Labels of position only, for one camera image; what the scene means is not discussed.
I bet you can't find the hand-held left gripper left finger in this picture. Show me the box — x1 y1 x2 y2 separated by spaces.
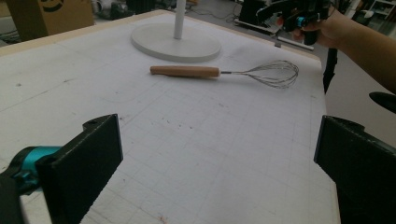
35 113 124 224

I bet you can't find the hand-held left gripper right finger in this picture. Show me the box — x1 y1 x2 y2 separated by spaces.
313 115 396 224

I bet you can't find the wooden handled wire whisk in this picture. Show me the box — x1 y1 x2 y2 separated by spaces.
149 60 300 90

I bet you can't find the black shoe tip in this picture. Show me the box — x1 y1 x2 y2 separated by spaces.
369 91 396 115

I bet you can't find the white round lamp stand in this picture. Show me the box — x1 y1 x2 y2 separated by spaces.
130 0 222 63

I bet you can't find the brown cardboard box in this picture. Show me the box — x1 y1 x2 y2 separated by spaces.
5 0 95 42

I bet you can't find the black hanging strap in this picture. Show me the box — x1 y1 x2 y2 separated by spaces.
322 48 339 95

